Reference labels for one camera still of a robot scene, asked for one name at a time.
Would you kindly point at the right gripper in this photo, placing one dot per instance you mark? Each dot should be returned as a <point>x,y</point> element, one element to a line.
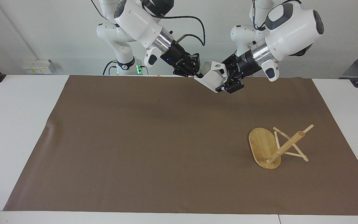
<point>176,56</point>

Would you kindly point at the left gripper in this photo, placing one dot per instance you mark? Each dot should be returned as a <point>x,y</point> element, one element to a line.
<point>247,65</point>

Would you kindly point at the white faceted cup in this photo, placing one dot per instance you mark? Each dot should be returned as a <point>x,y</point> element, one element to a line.
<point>211,76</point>

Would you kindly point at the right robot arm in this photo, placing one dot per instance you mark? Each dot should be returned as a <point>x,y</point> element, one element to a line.
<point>135,21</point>

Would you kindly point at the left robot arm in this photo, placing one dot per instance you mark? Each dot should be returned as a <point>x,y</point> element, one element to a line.
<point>291,34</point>

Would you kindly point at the wooden cup rack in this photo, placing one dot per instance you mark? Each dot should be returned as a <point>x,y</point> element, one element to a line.
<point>263,147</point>

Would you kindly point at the white power strip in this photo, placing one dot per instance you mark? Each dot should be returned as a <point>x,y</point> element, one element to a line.
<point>37,67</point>

